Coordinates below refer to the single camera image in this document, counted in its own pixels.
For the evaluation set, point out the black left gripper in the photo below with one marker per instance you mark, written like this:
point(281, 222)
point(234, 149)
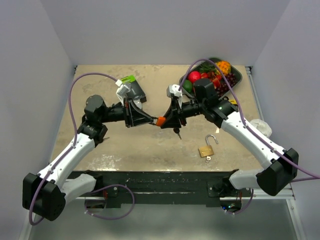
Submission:
point(130, 109)

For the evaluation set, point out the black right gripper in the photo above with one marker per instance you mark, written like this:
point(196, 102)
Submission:
point(175, 116)

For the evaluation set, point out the orange black padlock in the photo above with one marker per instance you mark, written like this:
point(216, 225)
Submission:
point(159, 121)

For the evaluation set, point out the orange padlock key bunch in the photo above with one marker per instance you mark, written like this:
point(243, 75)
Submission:
point(177, 132)

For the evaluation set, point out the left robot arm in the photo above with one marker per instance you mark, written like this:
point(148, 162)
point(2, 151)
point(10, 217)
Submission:
point(47, 192)

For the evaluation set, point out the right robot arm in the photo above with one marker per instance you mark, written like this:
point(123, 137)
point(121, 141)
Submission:
point(278, 165)

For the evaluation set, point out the silver pull-tab tin can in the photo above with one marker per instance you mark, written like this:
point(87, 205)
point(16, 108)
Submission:
point(138, 104)

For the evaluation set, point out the Gillette razor box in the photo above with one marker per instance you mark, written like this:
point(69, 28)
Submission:
point(136, 93)

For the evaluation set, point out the green lime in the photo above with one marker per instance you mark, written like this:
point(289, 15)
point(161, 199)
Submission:
point(188, 86)

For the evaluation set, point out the red apple upper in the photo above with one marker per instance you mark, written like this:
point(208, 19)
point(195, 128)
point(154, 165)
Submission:
point(194, 76)

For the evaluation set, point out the brass padlock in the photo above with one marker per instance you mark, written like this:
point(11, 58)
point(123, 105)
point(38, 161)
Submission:
point(207, 150)

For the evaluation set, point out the red yellow cherries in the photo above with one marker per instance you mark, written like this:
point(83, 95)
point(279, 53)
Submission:
point(214, 78)

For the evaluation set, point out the dark red grape bunch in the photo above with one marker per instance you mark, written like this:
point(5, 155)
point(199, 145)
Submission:
point(222, 88)

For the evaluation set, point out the green leafy sprig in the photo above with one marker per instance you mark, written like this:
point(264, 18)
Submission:
point(207, 67)

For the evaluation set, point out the yellow black padlock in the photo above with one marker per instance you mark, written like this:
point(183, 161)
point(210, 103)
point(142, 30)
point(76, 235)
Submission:
point(232, 101)

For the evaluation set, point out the orange yellow pineapple toy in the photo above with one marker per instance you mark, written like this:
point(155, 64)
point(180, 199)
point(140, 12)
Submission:
point(224, 66)

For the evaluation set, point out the grey fruit tray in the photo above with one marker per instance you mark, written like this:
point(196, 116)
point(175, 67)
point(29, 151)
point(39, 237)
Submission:
point(195, 67)

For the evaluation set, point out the white paper roll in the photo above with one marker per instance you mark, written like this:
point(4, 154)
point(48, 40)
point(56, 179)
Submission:
point(262, 126)

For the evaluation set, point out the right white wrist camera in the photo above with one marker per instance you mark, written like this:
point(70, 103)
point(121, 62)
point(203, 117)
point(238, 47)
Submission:
point(173, 90)

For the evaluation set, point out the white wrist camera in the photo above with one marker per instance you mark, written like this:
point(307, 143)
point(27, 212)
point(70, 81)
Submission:
point(122, 91)
point(173, 90)

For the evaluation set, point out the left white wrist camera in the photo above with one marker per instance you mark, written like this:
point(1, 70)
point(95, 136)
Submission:
point(122, 91)

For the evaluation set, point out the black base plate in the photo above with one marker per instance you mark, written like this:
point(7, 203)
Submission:
point(163, 188)

